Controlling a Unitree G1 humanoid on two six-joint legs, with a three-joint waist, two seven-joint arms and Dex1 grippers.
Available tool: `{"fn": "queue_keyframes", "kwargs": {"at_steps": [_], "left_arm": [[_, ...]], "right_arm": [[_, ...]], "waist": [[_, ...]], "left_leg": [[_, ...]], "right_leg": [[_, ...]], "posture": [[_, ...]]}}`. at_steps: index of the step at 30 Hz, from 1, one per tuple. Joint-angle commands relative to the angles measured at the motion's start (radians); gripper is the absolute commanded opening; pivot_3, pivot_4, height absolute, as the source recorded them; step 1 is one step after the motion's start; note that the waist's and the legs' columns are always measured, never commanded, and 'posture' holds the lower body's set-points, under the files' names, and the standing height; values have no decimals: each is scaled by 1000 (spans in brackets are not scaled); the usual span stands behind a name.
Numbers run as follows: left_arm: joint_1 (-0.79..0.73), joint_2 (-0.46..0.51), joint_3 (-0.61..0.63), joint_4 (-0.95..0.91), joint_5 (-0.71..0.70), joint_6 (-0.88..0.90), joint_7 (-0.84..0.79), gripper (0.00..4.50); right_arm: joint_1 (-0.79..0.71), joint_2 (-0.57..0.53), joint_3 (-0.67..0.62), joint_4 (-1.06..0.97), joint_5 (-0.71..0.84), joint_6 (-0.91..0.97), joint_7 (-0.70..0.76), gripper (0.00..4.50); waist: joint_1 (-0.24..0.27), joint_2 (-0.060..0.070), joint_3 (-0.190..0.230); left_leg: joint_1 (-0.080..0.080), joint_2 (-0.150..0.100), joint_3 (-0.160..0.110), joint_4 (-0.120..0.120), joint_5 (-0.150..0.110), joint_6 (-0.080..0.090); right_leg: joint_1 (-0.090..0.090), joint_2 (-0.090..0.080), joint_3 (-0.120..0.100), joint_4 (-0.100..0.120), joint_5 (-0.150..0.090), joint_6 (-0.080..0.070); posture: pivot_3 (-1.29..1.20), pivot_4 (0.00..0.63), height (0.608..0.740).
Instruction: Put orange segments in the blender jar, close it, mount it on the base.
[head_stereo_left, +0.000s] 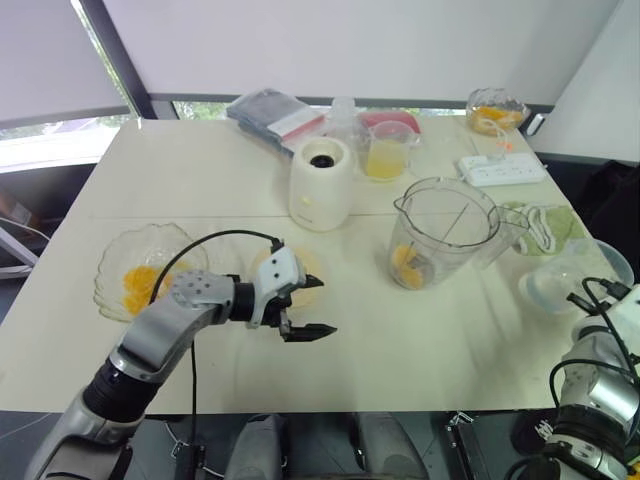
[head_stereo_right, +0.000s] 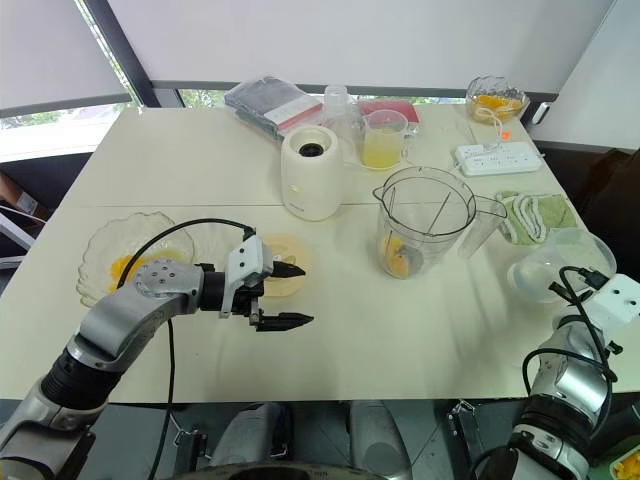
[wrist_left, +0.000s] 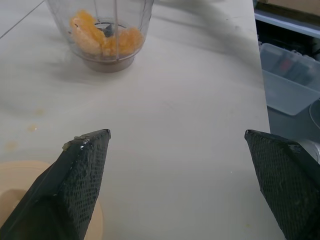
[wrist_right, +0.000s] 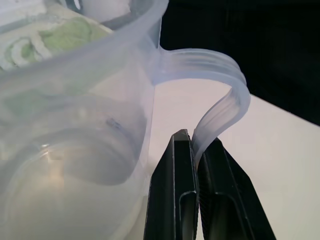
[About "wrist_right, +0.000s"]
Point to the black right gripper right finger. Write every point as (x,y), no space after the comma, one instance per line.
(225,190)

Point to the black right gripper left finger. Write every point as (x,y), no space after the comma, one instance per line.
(172,180)

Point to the translucent plastic measuring cup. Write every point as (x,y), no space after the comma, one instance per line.
(75,80)

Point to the green and white cloth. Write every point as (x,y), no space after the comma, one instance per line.
(65,37)

